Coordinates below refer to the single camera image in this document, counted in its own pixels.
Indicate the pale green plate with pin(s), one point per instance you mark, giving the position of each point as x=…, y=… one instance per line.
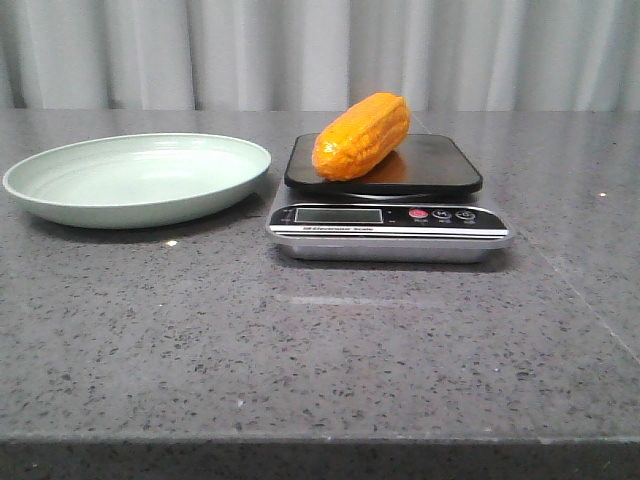
x=137, y=181

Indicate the silver black kitchen scale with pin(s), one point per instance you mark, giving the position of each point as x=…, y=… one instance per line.
x=420, y=204

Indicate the white pleated curtain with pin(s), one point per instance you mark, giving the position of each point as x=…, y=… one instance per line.
x=320, y=55

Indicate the orange corn cob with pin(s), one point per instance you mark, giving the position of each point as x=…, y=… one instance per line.
x=361, y=137

